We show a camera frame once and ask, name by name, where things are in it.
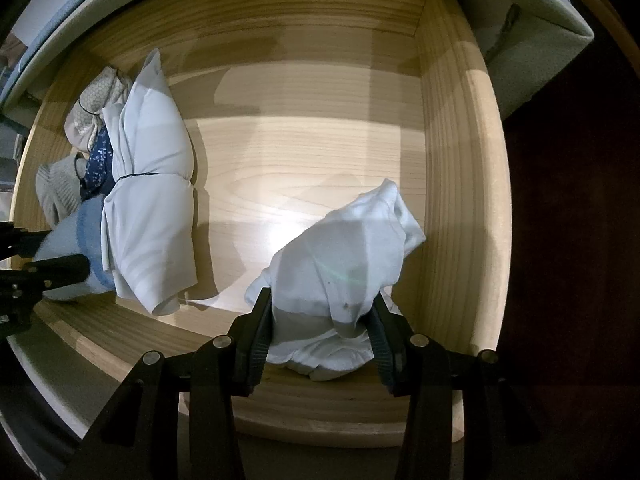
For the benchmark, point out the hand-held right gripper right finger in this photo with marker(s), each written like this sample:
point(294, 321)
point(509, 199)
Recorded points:
point(382, 340)

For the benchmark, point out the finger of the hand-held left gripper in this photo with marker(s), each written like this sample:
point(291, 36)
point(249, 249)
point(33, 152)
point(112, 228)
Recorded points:
point(60, 270)
point(22, 242)

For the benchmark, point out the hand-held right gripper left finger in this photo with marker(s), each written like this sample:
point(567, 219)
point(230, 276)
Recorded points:
point(260, 330)

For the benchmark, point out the light blue underwear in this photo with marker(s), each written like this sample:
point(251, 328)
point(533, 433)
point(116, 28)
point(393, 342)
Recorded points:
point(75, 240)

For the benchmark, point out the beige ribbed underwear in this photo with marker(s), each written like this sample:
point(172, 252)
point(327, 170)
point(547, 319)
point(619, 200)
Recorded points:
point(55, 190)

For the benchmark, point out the white underwear bundle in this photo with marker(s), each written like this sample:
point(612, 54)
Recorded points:
point(150, 210)

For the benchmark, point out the navy floral underwear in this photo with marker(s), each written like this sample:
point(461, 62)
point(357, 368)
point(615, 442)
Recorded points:
point(100, 165)

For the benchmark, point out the beige honeycomb-print underwear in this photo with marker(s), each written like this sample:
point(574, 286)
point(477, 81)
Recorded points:
point(90, 105)

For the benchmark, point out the light wooden drawer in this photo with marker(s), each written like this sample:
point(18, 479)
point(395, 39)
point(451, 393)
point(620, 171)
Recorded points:
point(300, 135)

